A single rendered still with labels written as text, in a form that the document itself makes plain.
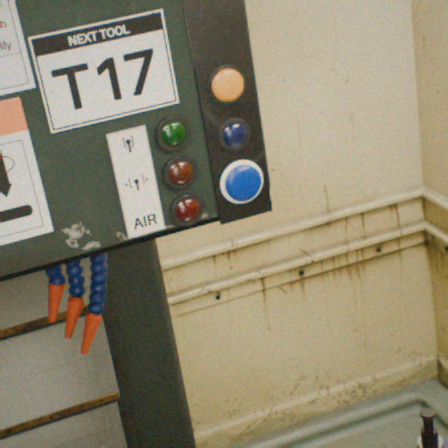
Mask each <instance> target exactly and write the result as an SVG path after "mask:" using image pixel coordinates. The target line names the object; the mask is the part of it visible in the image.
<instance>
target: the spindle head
mask: <svg viewBox="0 0 448 448"><path fill-rule="evenodd" d="M14 1H15V5H16V9H17V13H18V18H19V22H20V26H21V30H22V34H23V39H24V43H25V47H26V51H27V55H28V60H29V64H30V68H31V72H33V76H34V81H35V85H36V87H35V88H31V89H26V90H22V91H18V92H13V93H9V94H5V95H0V102H1V101H6V100H10V99H14V98H19V97H20V100H21V104H22V108H23V112H24V116H25V120H26V124H27V128H28V132H29V136H30V140H31V145H32V148H33V152H34V156H35V160H36V164H37V168H38V172H39V176H40V180H41V184H42V188H43V192H44V197H45V201H46V205H47V208H48V212H49V216H50V220H51V224H52V228H53V231H51V232H48V233H44V234H40V235H37V236H33V237H29V238H25V239H22V240H18V241H14V242H11V243H7V244H3V245H0V282H1V281H4V280H8V279H11V278H15V277H19V276H22V275H26V274H29V273H33V272H37V271H40V270H44V269H47V268H51V267H54V266H58V265H62V264H65V263H69V262H72V261H76V260H80V259H83V258H87V257H90V256H94V255H98V254H101V253H105V252H112V251H115V250H119V249H122V248H125V247H129V246H132V245H136V244H140V243H143V242H147V241H150V240H154V239H158V238H161V237H165V236H167V235H171V234H174V233H178V232H182V231H185V230H189V229H192V228H196V227H200V226H202V225H206V224H209V223H213V222H217V221H220V217H219V212H218V206H217V200H216V194H215V188H214V182H213V176H212V171H211V165H210V159H209V153H208V147H207V142H206V136H205V131H204V125H203V119H202V113H201V107H200V101H199V89H198V83H197V77H196V71H195V67H194V61H193V55H192V50H191V44H190V38H189V32H188V26H187V20H186V13H185V7H184V1H183V0H14ZM243 1H244V8H245V16H246V23H247V30H248V37H249V43H250V39H251V36H250V29H249V22H248V14H247V6H246V0H243ZM161 8H162V9H163V14H164V20H165V25H166V31H167V37H168V42H169V48H170V54H171V59H172V65H173V71H174V76H175V82H176V88H177V93H178V99H179V103H176V104H172V105H168V106H164V107H160V108H156V109H153V110H149V111H144V112H140V113H136V114H132V115H128V116H124V117H120V118H118V117H116V118H112V119H108V120H104V121H99V122H96V123H92V124H88V125H84V126H80V127H76V128H72V129H68V130H64V131H60V132H56V133H51V130H50V126H49V122H48V118H47V113H46V109H45V105H44V101H43V96H42V92H41V88H40V84H39V79H38V75H37V73H36V71H35V67H34V62H33V58H32V54H31V50H30V45H29V41H28V37H30V36H35V35H39V34H44V33H48V32H50V33H53V32H57V31H62V30H66V29H71V28H76V27H80V26H85V25H89V24H94V23H98V22H103V21H107V20H112V19H116V18H120V17H125V16H129V15H134V14H138V13H143V12H147V11H152V10H157V9H161ZM249 49H250V56H251V63H252V70H253V77H254V84H255V91H256V98H257V105H258V112H259V119H260V126H261V132H262V139H263V146H264V153H265V160H266V167H267V174H268V180H269V187H270V190H271V180H270V174H269V167H268V160H267V153H266V146H265V139H264V132H263V126H262V119H261V112H260V105H259V98H258V91H257V84H256V77H255V70H254V63H253V56H252V49H251V43H250V44H249ZM169 116H178V117H181V118H183V119H184V120H185V121H186V122H187V123H188V125H189V127H190V130H191V135H190V138H189V141H188V142H187V144H186V145H185V146H184V147H182V148H181V149H179V150H175V151H169V150H166V149H164V148H162V147H161V145H160V144H159V142H158V140H157V137H156V130H157V128H158V124H159V123H160V122H161V121H162V120H163V119H164V118H166V117H169ZM142 125H143V126H146V131H147V136H148V141H149V146H150V151H151V156H152V162H153V167H154V172H155V176H156V181H157V186H158V191H159V197H160V202H161V207H162V212H163V216H164V221H165V229H163V230H159V231H156V232H152V233H149V234H145V235H141V236H138V237H134V238H130V239H128V235H127V230H126V225H125V221H124V216H123V212H122V208H121V203H120V198H119V190H118V184H117V179H116V175H115V170H114V166H113V161H112V157H111V152H110V147H109V143H108V140H107V138H106V134H110V133H114V132H118V131H122V130H126V129H130V128H134V127H138V126H142ZM178 155H184V156H188V157H190V158H191V159H192V160H193V161H194V162H195V164H196V166H197V169H198V174H197V177H196V179H195V181H194V182H193V183H192V184H191V185H190V186H188V187H186V188H184V189H175V188H172V187H170V186H169V185H168V184H167V183H166V182H165V180H164V178H163V169H164V166H165V164H166V163H167V162H168V161H169V160H170V159H171V158H173V157H175V156H178ZM185 193H192V194H195V195H197V196H198V197H199V198H200V199H201V200H202V204H203V213H202V217H201V219H200V220H199V221H198V222H197V223H195V224H193V225H191V226H181V225H179V224H177V223H176V222H175V221H174V220H173V219H172V217H171V214H170V208H171V205H172V203H173V201H174V200H175V199H176V198H177V197H178V196H180V195H182V194H185Z"/></svg>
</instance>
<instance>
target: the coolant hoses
mask: <svg viewBox="0 0 448 448"><path fill-rule="evenodd" d="M89 259H90V262H92V263H91V266H90V270H91V272H92V274H91V277H90V278H91V281H92V283H91V286H90V291H91V292H92V293H91V294H90V296H89V301H90V303H89V304H88V306H87V308H88V311H89V312H88V313H87V314H86V319H85V327H84V334H83V341H82V348H81V353H80V354H83V355H86V354H87V352H88V350H89V347H90V345H91V343H92V340H93V338H94V336H95V333H96V331H97V329H98V327H99V325H100V323H101V321H102V319H103V318H102V315H101V314H102V313H104V311H105V305H104V302H106V300H107V297H106V294H105V293H106V292H107V290H108V286H107V283H106V282H107V281H108V274H107V271H108V265H107V263H106V261H107V254H106V252H105V253H101V254H98V255H94V256H90V257H89ZM65 266H67V267H66V273H67V275H68V276H69V277H68V284H69V285H70V287H69V289H68V292H69V294H70V295H71V296H70V297H69V298H68V302H67V315H66V326H65V338H68V339H71V337H72V335H73V332H74V329H75V327H76V324H77V321H78V318H79V316H80V313H81V310H82V307H83V305H84V304H85V302H84V299H83V298H82V296H83V295H85V294H86V288H85V286H84V283H85V280H86V278H85V276H84V275H83V274H82V273H83V272H84V267H83V266H82V264H81V259H80V260H76V261H72V262H69V263H65ZM61 271H62V266H61V265H58V266H54V267H51V268H47V269H45V274H46V276H47V277H49V280H48V321H49V322H55V320H56V317H57V314H58V310H59V307H60V303H61V299H62V296H63V292H64V289H65V282H66V278H65V276H64V274H62V273H61Z"/></svg>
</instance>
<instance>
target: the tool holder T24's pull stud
mask: <svg viewBox="0 0 448 448"><path fill-rule="evenodd" d="M420 417H421V418H423V426H422V427H421V428H420V436H421V443H422V444H423V445H425V446H435V445H436V444H437V443H438V429H437V427H436V426H435V425H434V424H433V418H434V417H435V410H434V409H433V408H430V407H425V408H422V409H421V410H420Z"/></svg>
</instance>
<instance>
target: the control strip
mask: <svg viewBox="0 0 448 448"><path fill-rule="evenodd" d="M184 6H185V12H186V19H187V25H188V31H189V36H190V42H191V48H192V53H193V59H194V65H195V71H196V77H197V83H198V89H199V101H200V107H201V113H202V119H203V125H204V131H205V136H206V142H207V147H208V153H209V159H210V165H211V171H212V176H213V182H214V188H215V194H216V200H217V206H218V212H219V217H220V223H221V225H223V224H226V223H230V222H234V221H237V220H240V219H243V218H247V217H250V216H254V215H258V214H261V213H265V212H272V211H273V208H272V201H271V194H270V187H269V180H268V174H267V167H266V160H265V153H264V146H263V139H262V132H261V126H260V119H259V112H258V105H257V98H256V91H255V84H254V77H253V70H252V63H251V56H250V49H249V44H250V43H249V37H248V30H247V23H246V16H245V8H244V1H243V0H184ZM226 68H231V69H235V70H236V71H238V72H239V73H240V74H241V75H242V77H243V79H244V90H243V92H242V94H241V95H240V97H239V98H237V99H236V100H234V101H231V102H223V101H221V100H219V99H218V98H216V96H215V95H214V94H213V91H212V81H213V78H214V76H215V75H216V74H217V73H218V72H219V71H221V70H223V69H226ZM170 122H179V123H181V124H182V125H183V126H184V127H185V129H186V137H185V139H184V141H183V142H182V143H181V144H180V145H177V146H168V145H166V144H165V143H164V142H163V140H162V138H161V131H162V129H163V128H164V126H165V125H167V124H168V123H170ZM233 123H240V124H241V125H243V126H244V128H245V129H246V132H247V135H246V139H245V141H244V142H243V143H242V144H241V145H240V146H238V147H231V146H229V145H227V144H226V143H225V141H224V138H223V134H224V131H225V129H226V128H227V127H228V126H229V125H231V124H233ZM190 135H191V130H190V127H189V125H188V123H187V122H186V121H185V120H184V119H183V118H181V117H178V116H169V117H166V118H164V119H163V120H162V121H161V122H160V123H159V124H158V128H157V130H156V137H157V140H158V142H159V144H160V145H161V147H162V148H164V149H166V150H169V151H175V150H179V149H181V148H182V147H184V146H185V145H186V144H187V142H188V141H189V138H190ZM179 161H185V162H188V163H189V164H190V165H191V166H192V168H193V176H192V178H191V180H190V181H189V182H187V183H186V184H183V185H177V184H174V183H173V182H172V181H171V180H170V178H169V175H168V174H169V170H170V168H171V166H172V165H173V164H174V163H176V162H179ZM239 165H249V166H252V167H253V168H255V169H256V170H257V171H258V172H259V174H260V175H261V181H262V182H261V187H260V190H259V192H258V193H257V194H256V195H255V196H254V197H253V198H252V199H250V200H248V201H244V202H239V201H236V200H234V199H232V198H231V197H230V196H229V195H228V193H227V192H226V189H225V179H226V176H227V175H228V174H229V172H230V171H231V170H232V169H234V168H235V167H237V166H239ZM197 174H198V169H197V166H196V164H195V162H194V161H193V160H192V159H191V158H190V157H188V156H184V155H178V156H175V157H173V158H171V159H170V160H169V161H168V162H167V163H166V164H165V166H164V169H163V178H164V180H165V182H166V183H167V184H168V185H169V186H170V187H172V188H175V189H184V188H186V187H188V186H190V185H191V184H192V183H193V182H194V181H195V179H196V177H197ZM186 199H193V200H195V201H196V202H197V203H198V204H199V206H200V213H199V215H198V217H197V218H196V219H195V220H193V221H191V222H183V221H181V220H179V219H178V217H177V215H176V208H177V206H178V204H179V203H180V202H181V201H183V200H186ZM202 213H203V204H202V200H201V199H200V198H199V197H198V196H197V195H195V194H192V193H185V194H182V195H180V196H178V197H177V198H176V199H175V200H174V201H173V203H172V205H171V208H170V214H171V217H172V219H173V220H174V221H175V222H176V223H177V224H179V225H181V226H191V225H193V224H195V223H197V222H198V221H199V220H200V219H201V217H202Z"/></svg>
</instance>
